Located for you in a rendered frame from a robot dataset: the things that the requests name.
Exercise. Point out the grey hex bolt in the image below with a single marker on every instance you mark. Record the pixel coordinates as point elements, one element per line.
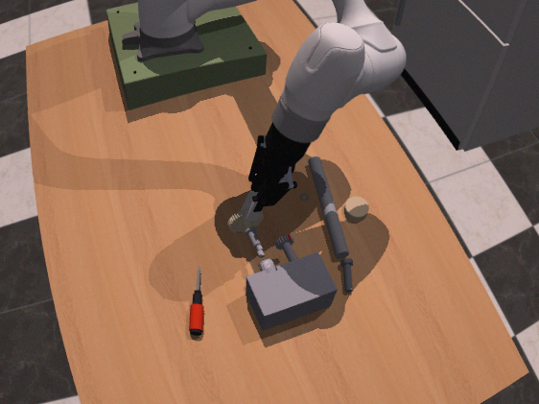
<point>346,263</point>

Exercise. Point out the tan wooden disc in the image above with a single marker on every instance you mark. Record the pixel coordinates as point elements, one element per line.
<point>356,209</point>

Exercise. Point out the dark olive toothed gear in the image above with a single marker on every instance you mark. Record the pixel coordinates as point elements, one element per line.
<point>238,224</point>

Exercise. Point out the grey metal bar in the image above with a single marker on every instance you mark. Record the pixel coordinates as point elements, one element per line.
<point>328,208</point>

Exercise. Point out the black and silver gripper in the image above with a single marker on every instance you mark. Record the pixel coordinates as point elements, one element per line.
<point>265,188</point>

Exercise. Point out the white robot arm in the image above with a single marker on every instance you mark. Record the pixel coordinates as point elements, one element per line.
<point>326,73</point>

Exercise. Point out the red-handled screwdriver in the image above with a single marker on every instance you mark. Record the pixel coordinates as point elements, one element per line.
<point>196,311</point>

